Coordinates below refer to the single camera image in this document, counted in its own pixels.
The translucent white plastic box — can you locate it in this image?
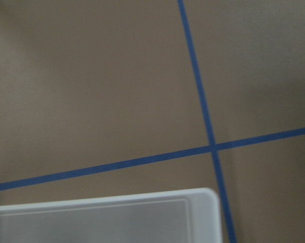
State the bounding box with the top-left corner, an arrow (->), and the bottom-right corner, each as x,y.
0,188 -> 223,242

